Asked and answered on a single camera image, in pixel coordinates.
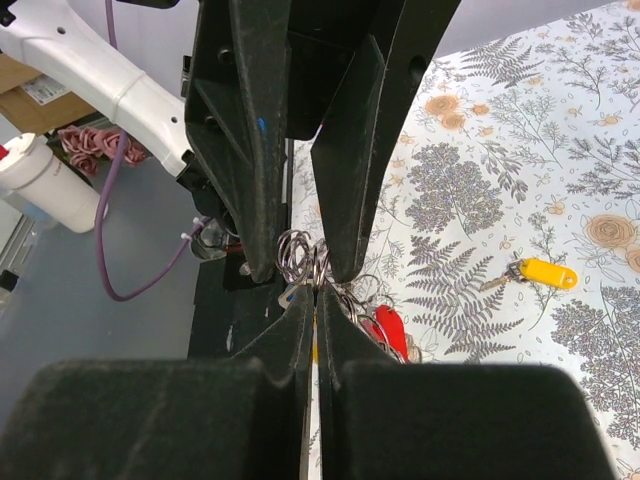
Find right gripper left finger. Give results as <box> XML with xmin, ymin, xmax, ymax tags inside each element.
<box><xmin>1</xmin><ymin>287</ymin><xmax>314</xmax><ymax>479</ymax></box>

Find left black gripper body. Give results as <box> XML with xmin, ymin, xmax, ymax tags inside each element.
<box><xmin>197</xmin><ymin>0</ymin><xmax>461</xmax><ymax>142</ymax></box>

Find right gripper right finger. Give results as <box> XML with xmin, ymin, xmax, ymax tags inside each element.
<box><xmin>317</xmin><ymin>286</ymin><xmax>613</xmax><ymax>479</ymax></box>

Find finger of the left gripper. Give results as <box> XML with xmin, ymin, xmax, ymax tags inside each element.
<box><xmin>185</xmin><ymin>1</ymin><xmax>290</xmax><ymax>283</ymax></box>
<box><xmin>311</xmin><ymin>35</ymin><xmax>384</xmax><ymax>283</ymax></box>

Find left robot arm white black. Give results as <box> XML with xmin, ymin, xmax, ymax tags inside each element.
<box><xmin>1</xmin><ymin>1</ymin><xmax>458</xmax><ymax>283</ymax></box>

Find key with red tag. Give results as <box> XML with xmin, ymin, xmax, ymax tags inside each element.
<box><xmin>359</xmin><ymin>305</ymin><xmax>409</xmax><ymax>363</ymax></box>

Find pink fabric roses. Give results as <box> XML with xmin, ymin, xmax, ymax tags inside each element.
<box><xmin>57</xmin><ymin>125</ymin><xmax>121</xmax><ymax>177</ymax></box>

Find floral table mat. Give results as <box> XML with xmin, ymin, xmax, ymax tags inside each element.
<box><xmin>289</xmin><ymin>2</ymin><xmax>640</xmax><ymax>480</ymax></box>

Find cardboard box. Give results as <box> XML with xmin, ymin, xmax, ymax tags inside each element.
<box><xmin>1</xmin><ymin>53</ymin><xmax>110</xmax><ymax>134</ymax></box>

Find white plastic bottle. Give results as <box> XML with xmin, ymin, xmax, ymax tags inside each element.
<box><xmin>1</xmin><ymin>133</ymin><xmax>100</xmax><ymax>234</ymax></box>

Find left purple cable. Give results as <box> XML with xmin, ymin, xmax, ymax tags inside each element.
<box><xmin>94</xmin><ymin>0</ymin><xmax>214</xmax><ymax>302</ymax></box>

